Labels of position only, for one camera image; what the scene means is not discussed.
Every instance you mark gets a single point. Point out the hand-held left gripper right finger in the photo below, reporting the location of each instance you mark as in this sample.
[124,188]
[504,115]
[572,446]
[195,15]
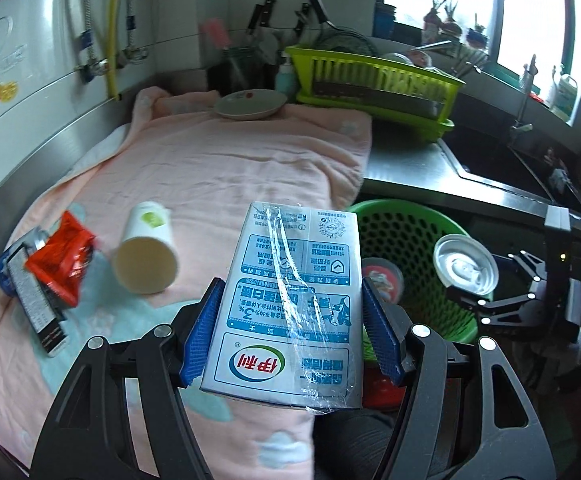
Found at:
[383,330]

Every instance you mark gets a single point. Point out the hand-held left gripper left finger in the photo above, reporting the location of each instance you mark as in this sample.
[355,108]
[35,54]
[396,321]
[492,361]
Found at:
[203,330]

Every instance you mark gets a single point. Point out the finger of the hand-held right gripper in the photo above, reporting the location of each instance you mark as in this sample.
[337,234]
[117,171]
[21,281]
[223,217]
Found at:
[495,310]
[525,266]

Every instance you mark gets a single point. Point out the clear plastic cup red contents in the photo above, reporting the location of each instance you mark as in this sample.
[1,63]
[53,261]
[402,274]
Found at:
[383,280]

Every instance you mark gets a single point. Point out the white round plastic container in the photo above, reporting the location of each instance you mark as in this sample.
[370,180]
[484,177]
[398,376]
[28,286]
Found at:
[465,265]

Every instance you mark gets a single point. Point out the blue and white milk carton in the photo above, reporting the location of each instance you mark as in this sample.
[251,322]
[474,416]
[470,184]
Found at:
[280,320]

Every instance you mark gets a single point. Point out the white paper cup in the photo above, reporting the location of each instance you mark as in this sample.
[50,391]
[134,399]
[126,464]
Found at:
[148,245]

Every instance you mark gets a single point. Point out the green perforated plastic basket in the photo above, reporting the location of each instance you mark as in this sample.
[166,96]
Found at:
[405,230]

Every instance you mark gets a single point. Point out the red snack packet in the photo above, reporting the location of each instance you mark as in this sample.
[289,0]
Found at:
[60,260]

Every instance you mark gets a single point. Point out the black and white long box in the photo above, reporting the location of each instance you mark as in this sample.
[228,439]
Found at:
[38,305]

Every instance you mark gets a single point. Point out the blue drink can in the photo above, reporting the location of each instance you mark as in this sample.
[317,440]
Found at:
[8,270]

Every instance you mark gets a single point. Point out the red plastic stool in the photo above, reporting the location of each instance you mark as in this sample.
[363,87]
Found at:
[383,390]

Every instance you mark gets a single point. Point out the steel sink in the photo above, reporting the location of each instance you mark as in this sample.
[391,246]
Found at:
[500,160]

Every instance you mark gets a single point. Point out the person's grey trouser leg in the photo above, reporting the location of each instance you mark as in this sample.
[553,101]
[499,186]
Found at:
[360,450]

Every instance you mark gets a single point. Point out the metal sink faucet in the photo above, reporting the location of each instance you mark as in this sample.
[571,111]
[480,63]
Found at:
[522,110]

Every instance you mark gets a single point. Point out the pink printed towel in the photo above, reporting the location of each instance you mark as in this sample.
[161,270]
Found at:
[195,170]

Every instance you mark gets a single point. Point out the white bottle with green label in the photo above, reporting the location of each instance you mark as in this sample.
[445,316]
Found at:
[564,95]

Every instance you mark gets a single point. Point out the bundle of chopsticks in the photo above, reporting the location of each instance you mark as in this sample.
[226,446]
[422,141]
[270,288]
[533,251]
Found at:
[467,62]

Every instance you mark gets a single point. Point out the beige ceramic plate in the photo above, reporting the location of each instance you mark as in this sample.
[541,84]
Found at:
[250,105]

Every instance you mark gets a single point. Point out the small blue plant pot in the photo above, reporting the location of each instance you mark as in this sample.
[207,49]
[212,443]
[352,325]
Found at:
[477,35]

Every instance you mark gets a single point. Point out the bowls in dish rack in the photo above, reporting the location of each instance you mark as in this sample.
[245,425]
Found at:
[405,59]

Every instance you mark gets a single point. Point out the lime green dish rack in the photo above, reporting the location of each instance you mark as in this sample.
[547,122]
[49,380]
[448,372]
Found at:
[370,72]

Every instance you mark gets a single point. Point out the dark utensil holder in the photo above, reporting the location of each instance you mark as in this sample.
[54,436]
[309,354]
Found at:
[238,72]

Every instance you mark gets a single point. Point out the potted plants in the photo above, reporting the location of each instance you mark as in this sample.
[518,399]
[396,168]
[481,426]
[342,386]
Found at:
[443,17]

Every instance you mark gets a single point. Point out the teal soap bottle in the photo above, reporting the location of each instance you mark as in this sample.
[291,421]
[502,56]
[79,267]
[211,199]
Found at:
[285,77]

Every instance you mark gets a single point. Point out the stack of blue cups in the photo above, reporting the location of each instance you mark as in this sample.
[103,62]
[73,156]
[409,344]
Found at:
[385,20]

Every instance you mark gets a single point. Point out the metal water valve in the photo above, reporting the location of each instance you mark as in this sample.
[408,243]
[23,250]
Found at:
[93,67]
[133,54]

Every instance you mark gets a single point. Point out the pink bottle brush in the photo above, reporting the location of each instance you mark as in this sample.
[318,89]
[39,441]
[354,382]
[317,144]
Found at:
[215,35]

